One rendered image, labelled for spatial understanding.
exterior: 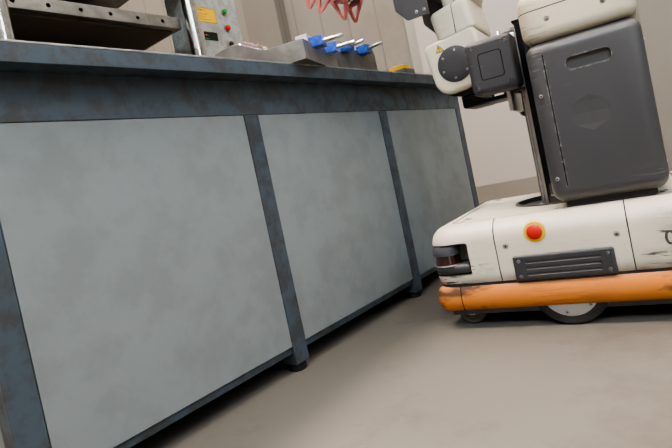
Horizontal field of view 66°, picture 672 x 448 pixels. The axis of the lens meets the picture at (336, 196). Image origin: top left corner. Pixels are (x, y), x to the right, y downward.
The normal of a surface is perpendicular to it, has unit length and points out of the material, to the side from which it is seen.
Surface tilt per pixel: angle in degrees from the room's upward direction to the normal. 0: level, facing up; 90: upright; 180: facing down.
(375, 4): 90
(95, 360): 90
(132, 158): 90
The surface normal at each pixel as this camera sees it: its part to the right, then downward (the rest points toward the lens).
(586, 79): -0.48, 0.12
